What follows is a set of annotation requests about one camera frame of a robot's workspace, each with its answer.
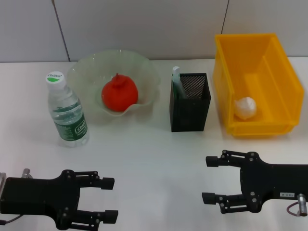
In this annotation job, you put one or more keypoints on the green white pen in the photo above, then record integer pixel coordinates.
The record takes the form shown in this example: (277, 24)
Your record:
(176, 77)

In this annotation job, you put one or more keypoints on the yellow plastic bin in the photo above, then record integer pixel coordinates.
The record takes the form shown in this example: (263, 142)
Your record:
(264, 72)

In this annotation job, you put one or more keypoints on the white paper ball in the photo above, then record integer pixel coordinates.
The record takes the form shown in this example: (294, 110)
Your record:
(245, 107)

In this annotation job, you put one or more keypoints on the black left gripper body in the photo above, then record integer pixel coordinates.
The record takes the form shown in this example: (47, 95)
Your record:
(36, 197)

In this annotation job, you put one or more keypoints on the clear green-label water bottle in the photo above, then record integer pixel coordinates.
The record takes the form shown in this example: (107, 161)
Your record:
(65, 108)

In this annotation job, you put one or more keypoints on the black mesh pen holder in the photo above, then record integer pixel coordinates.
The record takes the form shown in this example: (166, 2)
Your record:
(187, 115)

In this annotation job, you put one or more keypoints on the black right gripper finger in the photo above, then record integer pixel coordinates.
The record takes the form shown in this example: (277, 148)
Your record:
(213, 161)
(209, 198)

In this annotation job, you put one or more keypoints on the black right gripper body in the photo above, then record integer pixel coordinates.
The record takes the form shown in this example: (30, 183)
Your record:
(269, 183)

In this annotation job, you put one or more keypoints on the green glass fruit plate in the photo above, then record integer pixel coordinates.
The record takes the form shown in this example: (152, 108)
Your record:
(134, 69)

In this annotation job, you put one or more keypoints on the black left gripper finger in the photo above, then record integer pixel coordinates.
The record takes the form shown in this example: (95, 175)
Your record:
(107, 183)
(110, 216)

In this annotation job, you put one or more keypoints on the orange fruit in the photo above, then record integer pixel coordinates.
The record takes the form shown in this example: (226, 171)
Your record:
(120, 95)

